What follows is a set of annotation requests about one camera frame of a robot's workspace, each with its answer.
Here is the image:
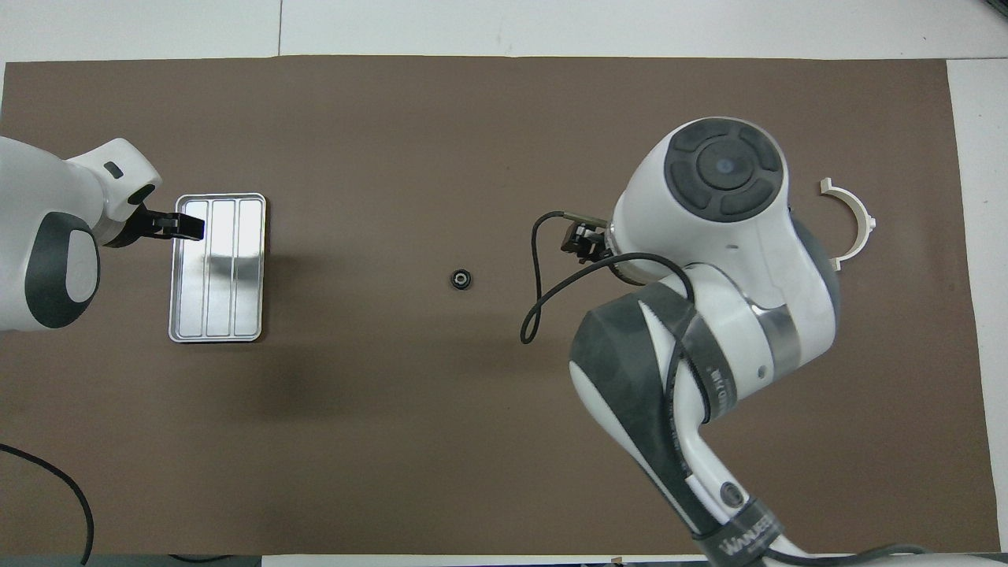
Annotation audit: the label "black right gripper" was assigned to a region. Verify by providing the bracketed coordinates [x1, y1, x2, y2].
[561, 224, 619, 265]

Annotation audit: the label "white semicircular bracket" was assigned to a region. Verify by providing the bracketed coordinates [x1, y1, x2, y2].
[819, 177, 877, 273]

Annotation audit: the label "brown table mat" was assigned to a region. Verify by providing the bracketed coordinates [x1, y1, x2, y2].
[0, 55, 991, 556]

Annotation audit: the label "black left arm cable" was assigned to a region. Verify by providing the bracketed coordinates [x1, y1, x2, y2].
[0, 443, 95, 567]

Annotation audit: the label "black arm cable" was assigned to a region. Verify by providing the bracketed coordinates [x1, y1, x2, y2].
[0, 443, 95, 567]
[520, 210, 710, 473]

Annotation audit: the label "silver metal tray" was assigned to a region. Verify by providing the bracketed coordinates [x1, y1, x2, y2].
[169, 193, 267, 343]

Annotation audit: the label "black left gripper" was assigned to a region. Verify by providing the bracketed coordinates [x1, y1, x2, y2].
[106, 201, 206, 250]

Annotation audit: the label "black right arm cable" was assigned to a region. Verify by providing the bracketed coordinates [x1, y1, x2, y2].
[520, 210, 710, 473]

